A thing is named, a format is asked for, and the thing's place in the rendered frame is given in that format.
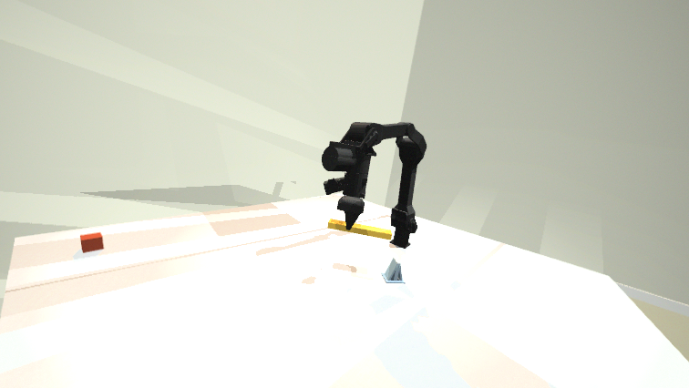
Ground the yellow rectangular bar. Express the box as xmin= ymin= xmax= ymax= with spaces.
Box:
xmin=327 ymin=219 xmax=392 ymax=240

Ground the small red-orange block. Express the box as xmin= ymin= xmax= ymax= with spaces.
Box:
xmin=80 ymin=232 xmax=104 ymax=253

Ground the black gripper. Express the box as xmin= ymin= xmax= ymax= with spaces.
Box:
xmin=337 ymin=171 xmax=368 ymax=230

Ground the light blue wedge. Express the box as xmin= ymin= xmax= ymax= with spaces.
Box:
xmin=381 ymin=259 xmax=406 ymax=283

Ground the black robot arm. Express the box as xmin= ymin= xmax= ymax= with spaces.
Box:
xmin=322 ymin=122 xmax=427 ymax=249

